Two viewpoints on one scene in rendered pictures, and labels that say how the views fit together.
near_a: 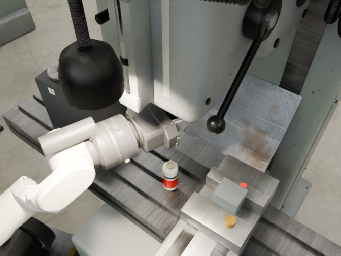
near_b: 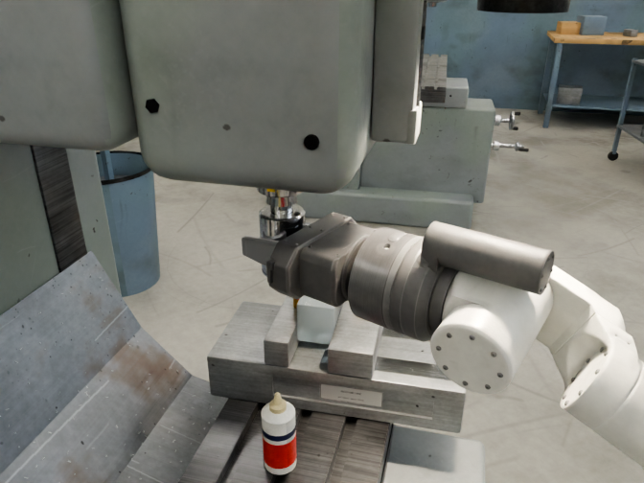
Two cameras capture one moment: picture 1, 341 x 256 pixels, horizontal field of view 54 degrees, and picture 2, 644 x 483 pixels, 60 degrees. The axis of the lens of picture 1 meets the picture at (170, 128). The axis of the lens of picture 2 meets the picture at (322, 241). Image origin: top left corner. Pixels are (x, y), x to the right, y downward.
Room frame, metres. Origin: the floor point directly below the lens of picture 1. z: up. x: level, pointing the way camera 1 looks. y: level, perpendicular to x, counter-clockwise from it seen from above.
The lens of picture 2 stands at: (0.64, 0.49, 1.48)
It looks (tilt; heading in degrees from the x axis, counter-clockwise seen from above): 26 degrees down; 248
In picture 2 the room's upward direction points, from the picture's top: straight up
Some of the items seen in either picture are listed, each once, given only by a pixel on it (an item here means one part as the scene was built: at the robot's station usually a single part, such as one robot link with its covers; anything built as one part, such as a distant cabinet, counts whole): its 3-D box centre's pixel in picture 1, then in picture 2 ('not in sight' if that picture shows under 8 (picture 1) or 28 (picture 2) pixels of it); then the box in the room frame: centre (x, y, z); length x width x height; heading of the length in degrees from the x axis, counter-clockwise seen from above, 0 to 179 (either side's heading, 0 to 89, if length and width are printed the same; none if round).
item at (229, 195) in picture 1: (228, 198); (320, 312); (0.39, -0.13, 1.04); 0.06 x 0.05 x 0.06; 55
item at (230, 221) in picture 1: (230, 221); not in sight; (0.33, -0.13, 1.05); 0.02 x 0.02 x 0.02
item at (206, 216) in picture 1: (215, 221); (358, 331); (0.34, -0.10, 1.02); 0.15 x 0.06 x 0.04; 55
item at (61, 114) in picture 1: (84, 101); not in sight; (0.72, 0.25, 1.03); 0.22 x 0.12 x 0.20; 60
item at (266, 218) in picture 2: not in sight; (282, 215); (0.48, -0.01, 1.25); 0.05 x 0.05 x 0.01
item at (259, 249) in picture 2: not in sight; (264, 254); (0.51, 0.00, 1.22); 0.06 x 0.02 x 0.03; 121
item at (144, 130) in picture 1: (136, 131); (356, 269); (0.43, 0.07, 1.22); 0.13 x 0.12 x 0.10; 31
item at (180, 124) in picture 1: (184, 124); not in sight; (0.45, -0.03, 1.22); 0.06 x 0.02 x 0.03; 121
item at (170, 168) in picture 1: (170, 173); (279, 429); (0.50, 0.00, 0.98); 0.04 x 0.04 x 0.11
